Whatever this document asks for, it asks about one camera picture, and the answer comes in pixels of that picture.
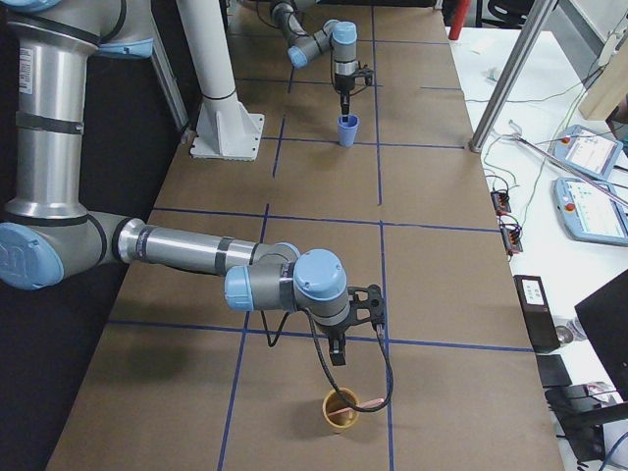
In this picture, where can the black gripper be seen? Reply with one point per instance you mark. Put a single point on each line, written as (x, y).
(343, 83)
(334, 333)

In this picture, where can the blue ribbed cup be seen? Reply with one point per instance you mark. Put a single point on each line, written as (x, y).
(348, 126)

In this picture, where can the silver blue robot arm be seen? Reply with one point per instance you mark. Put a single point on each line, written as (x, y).
(49, 235)
(338, 37)

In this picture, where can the yellow ribbed cup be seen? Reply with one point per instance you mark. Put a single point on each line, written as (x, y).
(340, 423)

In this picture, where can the pink chopstick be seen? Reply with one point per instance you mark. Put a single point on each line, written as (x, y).
(367, 406)

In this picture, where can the red cylinder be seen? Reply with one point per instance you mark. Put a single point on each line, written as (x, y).
(458, 21)

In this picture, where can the brown paper table cover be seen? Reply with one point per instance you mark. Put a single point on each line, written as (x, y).
(319, 221)

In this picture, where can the upper orange black connector box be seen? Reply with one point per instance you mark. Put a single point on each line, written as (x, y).
(500, 199)

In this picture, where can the orange black connector box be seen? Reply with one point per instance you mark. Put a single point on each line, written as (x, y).
(500, 199)
(511, 238)

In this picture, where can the black labelled power box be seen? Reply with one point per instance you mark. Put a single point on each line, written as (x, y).
(536, 313)

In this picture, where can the lower orange black connector box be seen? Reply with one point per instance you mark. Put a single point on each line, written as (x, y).
(511, 238)

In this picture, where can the black flat device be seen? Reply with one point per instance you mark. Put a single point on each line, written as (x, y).
(552, 371)

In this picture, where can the upper teach pendant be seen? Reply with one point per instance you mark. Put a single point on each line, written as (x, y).
(587, 151)

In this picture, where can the teach pendant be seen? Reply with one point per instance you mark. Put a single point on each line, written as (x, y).
(587, 151)
(587, 214)

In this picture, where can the wooden board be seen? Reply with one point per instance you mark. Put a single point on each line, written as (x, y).
(611, 86)

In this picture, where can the black monitor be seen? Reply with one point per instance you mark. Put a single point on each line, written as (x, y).
(603, 316)

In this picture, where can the lower teach pendant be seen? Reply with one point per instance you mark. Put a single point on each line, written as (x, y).
(587, 214)

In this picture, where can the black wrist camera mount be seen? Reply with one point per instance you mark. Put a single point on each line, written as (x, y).
(365, 73)
(367, 305)

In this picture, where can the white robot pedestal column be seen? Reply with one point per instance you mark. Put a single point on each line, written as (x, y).
(225, 129)

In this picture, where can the aluminium frame post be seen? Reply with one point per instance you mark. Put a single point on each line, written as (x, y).
(521, 50)

